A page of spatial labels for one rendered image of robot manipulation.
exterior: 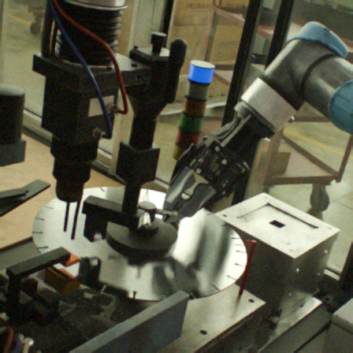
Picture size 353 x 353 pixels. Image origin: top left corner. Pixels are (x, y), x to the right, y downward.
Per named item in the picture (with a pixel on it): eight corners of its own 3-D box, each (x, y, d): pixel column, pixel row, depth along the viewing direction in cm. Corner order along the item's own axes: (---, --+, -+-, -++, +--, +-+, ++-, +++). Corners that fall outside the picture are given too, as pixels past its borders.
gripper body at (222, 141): (184, 169, 89) (242, 104, 87) (183, 157, 97) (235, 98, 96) (225, 203, 90) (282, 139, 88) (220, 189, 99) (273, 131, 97)
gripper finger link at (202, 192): (163, 230, 93) (204, 183, 91) (164, 218, 99) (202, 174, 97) (180, 243, 93) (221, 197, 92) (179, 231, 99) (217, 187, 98)
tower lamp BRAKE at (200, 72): (197, 75, 121) (200, 59, 120) (216, 82, 118) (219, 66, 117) (183, 77, 117) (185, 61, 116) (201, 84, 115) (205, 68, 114)
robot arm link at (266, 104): (254, 76, 95) (294, 111, 96) (234, 99, 96) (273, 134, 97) (261, 79, 88) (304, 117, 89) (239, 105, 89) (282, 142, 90)
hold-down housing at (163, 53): (139, 171, 89) (163, 28, 81) (160, 185, 86) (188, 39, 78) (107, 176, 86) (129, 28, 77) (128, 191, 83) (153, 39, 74)
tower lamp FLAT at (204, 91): (194, 91, 122) (197, 76, 121) (212, 98, 120) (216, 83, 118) (180, 94, 119) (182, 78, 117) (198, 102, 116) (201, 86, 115)
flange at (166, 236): (95, 242, 93) (98, 227, 92) (118, 211, 103) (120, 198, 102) (167, 262, 92) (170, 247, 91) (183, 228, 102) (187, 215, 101)
